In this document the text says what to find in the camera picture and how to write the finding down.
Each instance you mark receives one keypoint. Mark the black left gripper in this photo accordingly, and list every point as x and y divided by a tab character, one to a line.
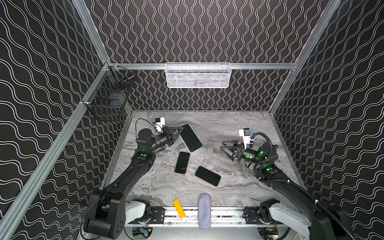
169	136

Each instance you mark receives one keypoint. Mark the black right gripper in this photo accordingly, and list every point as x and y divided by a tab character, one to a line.
237	151

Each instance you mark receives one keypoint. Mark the black phone taken from case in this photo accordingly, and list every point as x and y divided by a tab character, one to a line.
190	138

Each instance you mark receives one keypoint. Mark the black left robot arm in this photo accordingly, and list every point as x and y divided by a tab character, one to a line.
108	211

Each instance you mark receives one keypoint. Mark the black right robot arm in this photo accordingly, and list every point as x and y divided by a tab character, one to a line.
314	220

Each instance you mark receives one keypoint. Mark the black phone upright centre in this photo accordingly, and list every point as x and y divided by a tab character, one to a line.
182	163

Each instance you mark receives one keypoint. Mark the black phone tilted centre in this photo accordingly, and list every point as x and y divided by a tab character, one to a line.
208	176

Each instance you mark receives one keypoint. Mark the grey fabric pouch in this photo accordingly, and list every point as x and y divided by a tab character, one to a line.
204	211

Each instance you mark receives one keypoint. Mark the yellow flat block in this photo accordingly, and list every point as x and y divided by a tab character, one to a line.
179	209

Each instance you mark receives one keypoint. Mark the aluminium back horizontal bar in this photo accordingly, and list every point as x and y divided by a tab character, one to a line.
233	66

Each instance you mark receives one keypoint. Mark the aluminium horizontal bar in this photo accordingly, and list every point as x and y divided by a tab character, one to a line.
233	66
19	207

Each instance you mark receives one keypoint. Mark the aluminium left horizontal bar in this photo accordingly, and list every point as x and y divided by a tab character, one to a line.
19	207

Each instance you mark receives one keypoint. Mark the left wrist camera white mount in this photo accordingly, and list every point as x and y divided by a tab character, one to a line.
158	124

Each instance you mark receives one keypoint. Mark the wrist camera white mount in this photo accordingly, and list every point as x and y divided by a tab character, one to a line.
158	124
246	134

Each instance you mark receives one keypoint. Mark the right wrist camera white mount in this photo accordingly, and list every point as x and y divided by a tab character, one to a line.
246	134

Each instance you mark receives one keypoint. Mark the white wire mesh basket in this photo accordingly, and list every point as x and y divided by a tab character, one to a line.
198	77

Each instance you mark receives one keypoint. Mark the black wire basket left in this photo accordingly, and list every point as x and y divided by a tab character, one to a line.
109	102

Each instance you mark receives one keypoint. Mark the aluminium corner frame post left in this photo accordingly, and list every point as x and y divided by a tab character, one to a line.
91	29

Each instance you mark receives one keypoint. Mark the aluminium corner frame post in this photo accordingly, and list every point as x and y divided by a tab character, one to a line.
316	33
91	29

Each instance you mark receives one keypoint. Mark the aluminium corner frame post right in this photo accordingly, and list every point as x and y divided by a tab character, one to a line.
316	33

